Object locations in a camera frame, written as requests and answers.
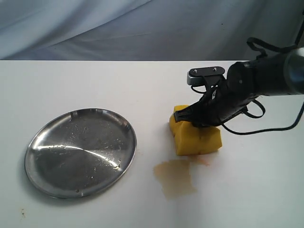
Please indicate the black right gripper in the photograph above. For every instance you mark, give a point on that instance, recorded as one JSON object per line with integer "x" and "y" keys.
{"x": 221, "y": 101}

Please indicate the yellow sponge block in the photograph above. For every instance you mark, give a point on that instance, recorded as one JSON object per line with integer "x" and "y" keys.
{"x": 190, "y": 140}

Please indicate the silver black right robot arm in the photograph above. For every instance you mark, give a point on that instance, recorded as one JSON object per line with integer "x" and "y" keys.
{"x": 282, "y": 74}

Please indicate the brown liquid stain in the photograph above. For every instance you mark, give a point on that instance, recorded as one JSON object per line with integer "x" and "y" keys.
{"x": 175, "y": 178}

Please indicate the round steel plate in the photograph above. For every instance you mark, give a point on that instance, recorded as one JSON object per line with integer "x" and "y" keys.
{"x": 80, "y": 153}

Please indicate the white backdrop cloth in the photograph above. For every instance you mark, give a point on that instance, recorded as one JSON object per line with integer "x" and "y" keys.
{"x": 143, "y": 30}

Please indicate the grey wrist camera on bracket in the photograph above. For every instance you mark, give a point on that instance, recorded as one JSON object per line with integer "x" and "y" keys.
{"x": 205, "y": 76}

